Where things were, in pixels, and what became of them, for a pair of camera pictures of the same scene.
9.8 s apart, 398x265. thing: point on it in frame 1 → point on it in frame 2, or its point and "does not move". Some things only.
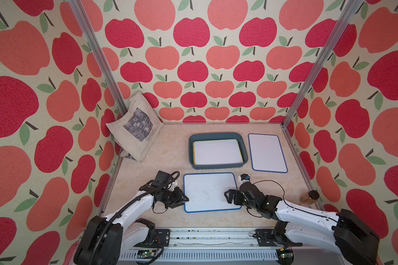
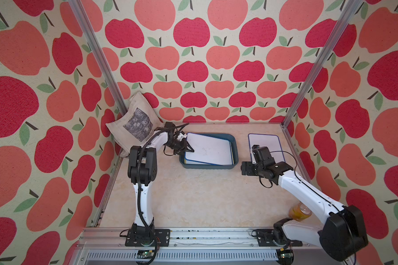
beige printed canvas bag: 136,132 does not move
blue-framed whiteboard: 266,153 does not move
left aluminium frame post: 99,54 does not move
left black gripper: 179,198 → 183,148
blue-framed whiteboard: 205,191 → 209,149
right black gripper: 230,191 → 246,168
